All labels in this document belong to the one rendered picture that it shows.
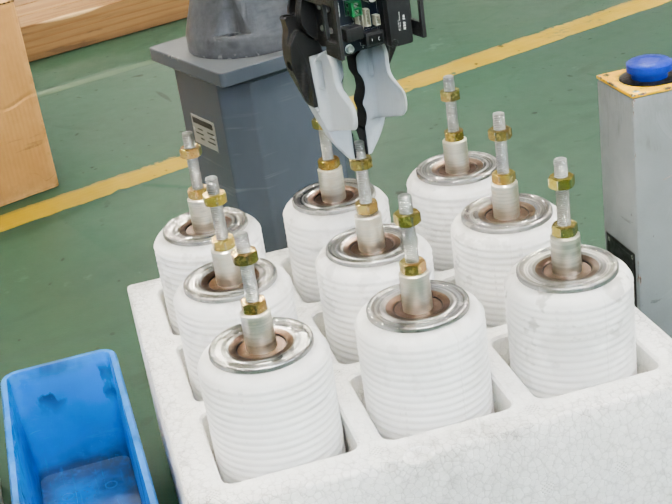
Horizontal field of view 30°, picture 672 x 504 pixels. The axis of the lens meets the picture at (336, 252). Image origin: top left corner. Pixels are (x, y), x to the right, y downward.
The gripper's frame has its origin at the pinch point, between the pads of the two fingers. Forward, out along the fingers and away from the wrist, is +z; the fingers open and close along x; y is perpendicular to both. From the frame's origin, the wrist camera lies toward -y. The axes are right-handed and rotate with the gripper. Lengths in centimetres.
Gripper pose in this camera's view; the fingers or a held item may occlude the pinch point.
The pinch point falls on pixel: (353, 137)
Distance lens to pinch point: 99.1
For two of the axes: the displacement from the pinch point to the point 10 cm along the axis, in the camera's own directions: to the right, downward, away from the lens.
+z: 1.3, 9.0, 4.2
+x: 8.8, -3.0, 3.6
